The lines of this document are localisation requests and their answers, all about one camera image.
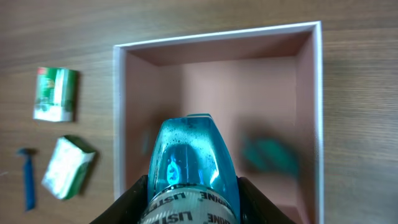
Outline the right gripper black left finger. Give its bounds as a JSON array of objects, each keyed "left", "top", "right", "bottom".
[{"left": 90, "top": 175, "right": 148, "bottom": 224}]

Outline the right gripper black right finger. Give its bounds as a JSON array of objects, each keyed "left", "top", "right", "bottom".
[{"left": 237, "top": 177, "right": 295, "bottom": 224}]

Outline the blue mouthwash bottle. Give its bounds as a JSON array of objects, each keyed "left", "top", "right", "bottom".
[{"left": 139, "top": 114, "right": 241, "bottom": 224}]

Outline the blue disposable razor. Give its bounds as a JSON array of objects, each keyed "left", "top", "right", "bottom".
[{"left": 17, "top": 148, "right": 36, "bottom": 211}]

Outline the white box pink interior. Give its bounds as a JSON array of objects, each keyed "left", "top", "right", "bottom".
[{"left": 113, "top": 21, "right": 325, "bottom": 223}]

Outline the green white soap box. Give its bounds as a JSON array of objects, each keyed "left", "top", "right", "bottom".
[{"left": 33, "top": 67, "right": 78, "bottom": 122}]

